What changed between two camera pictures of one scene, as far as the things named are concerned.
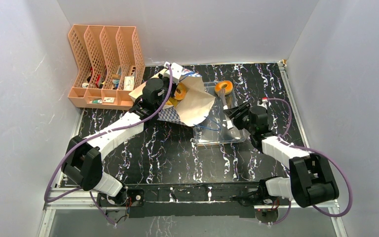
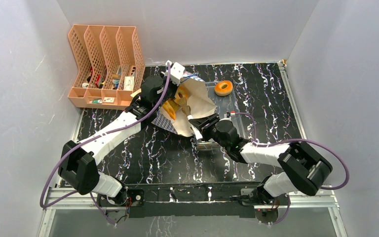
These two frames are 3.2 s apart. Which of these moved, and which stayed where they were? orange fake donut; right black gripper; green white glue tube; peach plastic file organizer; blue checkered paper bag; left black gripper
Moved: blue checkered paper bag; right black gripper
Stayed: orange fake donut; peach plastic file organizer; green white glue tube; left black gripper
